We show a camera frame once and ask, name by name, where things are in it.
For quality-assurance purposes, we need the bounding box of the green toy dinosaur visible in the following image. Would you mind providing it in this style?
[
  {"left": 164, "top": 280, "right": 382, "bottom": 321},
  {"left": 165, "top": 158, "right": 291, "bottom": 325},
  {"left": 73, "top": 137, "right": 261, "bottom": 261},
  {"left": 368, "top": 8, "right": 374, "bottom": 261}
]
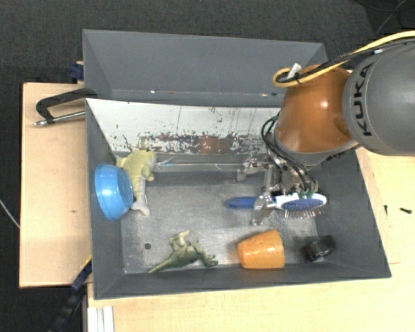
[{"left": 147, "top": 230, "right": 219, "bottom": 275}]

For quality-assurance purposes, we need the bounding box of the blue and white hairbrush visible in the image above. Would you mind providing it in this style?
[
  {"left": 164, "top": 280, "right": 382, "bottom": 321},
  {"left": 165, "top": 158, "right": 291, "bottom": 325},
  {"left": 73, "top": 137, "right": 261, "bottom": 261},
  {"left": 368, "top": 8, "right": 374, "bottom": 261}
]
[{"left": 225, "top": 192, "right": 329, "bottom": 220}]

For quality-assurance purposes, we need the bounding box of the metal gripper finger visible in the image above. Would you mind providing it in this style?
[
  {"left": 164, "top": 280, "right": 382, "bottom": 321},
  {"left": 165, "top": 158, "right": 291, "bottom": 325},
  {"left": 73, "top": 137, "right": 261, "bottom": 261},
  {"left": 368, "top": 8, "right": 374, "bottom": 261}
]
[
  {"left": 251, "top": 193, "right": 279, "bottom": 225},
  {"left": 236, "top": 158, "right": 270, "bottom": 183}
]

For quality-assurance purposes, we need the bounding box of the grey metal bin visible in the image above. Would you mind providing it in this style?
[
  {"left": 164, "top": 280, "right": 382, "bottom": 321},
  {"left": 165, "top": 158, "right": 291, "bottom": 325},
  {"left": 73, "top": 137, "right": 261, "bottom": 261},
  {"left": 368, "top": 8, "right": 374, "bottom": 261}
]
[{"left": 82, "top": 28, "right": 392, "bottom": 300}]

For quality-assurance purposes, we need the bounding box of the blue plastic bowl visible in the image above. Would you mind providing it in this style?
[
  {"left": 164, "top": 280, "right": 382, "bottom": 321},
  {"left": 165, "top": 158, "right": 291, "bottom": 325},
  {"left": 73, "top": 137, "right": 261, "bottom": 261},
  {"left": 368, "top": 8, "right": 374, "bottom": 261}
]
[{"left": 94, "top": 163, "right": 136, "bottom": 221}]

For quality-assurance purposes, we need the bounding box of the small black wheel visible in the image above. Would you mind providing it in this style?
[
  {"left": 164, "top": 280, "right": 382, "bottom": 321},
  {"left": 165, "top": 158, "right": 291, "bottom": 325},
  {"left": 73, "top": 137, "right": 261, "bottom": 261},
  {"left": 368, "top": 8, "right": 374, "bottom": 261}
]
[{"left": 302, "top": 234, "right": 338, "bottom": 264}]

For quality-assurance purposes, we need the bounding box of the orange plastic cup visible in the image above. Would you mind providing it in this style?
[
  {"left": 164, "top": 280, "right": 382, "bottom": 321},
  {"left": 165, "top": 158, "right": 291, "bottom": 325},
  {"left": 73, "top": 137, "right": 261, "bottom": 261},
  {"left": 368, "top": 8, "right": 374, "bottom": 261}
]
[{"left": 237, "top": 229, "right": 286, "bottom": 270}]

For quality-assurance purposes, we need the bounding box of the pale yellow plush toy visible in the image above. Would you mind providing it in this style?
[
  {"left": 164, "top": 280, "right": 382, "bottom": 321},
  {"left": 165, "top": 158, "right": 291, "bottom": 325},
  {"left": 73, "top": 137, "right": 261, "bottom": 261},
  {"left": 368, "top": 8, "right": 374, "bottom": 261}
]
[{"left": 116, "top": 149, "right": 158, "bottom": 217}]

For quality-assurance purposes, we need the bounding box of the pale wood board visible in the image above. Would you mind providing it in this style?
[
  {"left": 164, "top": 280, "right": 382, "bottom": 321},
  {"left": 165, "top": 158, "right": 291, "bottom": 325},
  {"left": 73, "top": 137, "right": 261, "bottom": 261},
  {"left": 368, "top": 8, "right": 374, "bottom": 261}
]
[{"left": 19, "top": 81, "right": 401, "bottom": 289}]

